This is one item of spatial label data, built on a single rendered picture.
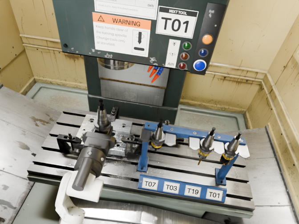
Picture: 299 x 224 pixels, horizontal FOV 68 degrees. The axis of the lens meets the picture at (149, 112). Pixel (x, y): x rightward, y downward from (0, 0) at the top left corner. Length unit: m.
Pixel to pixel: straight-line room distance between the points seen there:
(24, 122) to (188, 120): 1.32
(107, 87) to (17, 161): 0.75
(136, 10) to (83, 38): 0.18
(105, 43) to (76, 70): 1.47
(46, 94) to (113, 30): 1.71
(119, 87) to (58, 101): 0.77
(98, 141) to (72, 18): 0.40
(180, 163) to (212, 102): 0.93
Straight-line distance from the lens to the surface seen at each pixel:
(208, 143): 1.00
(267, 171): 1.62
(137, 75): 1.48
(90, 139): 0.82
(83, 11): 0.66
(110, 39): 0.67
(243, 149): 1.09
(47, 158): 1.38
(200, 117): 2.10
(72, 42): 0.71
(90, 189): 0.72
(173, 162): 1.33
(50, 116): 1.91
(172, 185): 1.20
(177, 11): 0.61
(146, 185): 1.20
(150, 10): 0.61
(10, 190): 1.62
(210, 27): 0.62
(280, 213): 1.50
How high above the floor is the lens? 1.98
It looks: 44 degrees down
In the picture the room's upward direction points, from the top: 7 degrees clockwise
